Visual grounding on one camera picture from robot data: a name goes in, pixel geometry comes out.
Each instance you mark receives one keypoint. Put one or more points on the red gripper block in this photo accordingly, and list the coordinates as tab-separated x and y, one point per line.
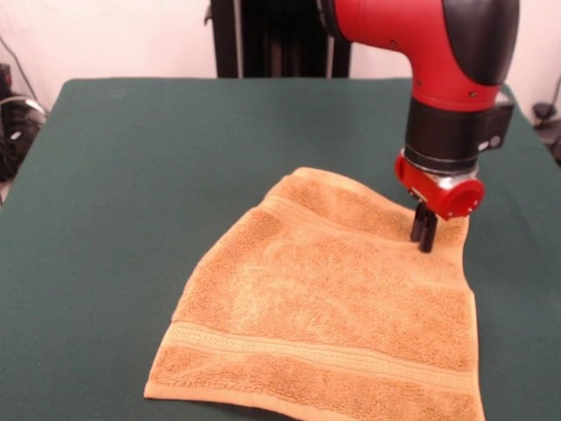
456	199

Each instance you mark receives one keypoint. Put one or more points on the orange terry towel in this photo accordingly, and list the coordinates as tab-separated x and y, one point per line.
315	307

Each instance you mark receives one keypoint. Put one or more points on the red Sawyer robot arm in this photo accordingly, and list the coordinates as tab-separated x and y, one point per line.
438	57

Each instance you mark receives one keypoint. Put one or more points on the black upright stand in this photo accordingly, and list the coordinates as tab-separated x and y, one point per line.
263	39

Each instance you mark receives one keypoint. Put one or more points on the dark green table cloth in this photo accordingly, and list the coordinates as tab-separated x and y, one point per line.
109	219

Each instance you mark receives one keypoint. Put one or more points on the black device with red light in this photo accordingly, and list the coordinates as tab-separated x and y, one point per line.
4	76

